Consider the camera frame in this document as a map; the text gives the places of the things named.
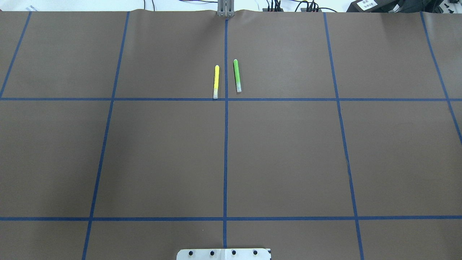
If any green highlighter marker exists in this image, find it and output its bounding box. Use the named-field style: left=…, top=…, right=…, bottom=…
left=233, top=59, right=241, bottom=93

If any yellow highlighter marker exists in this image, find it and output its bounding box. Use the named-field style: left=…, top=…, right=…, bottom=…
left=213, top=65, right=221, bottom=99

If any black power adapter box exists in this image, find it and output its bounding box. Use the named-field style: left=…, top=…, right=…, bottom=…
left=346, top=0, right=402, bottom=13

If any aluminium frame post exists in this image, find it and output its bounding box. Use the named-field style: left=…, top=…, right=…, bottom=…
left=217, top=0, right=235, bottom=18

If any white camera stand column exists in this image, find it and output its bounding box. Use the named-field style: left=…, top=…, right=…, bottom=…
left=176, top=248, right=272, bottom=260

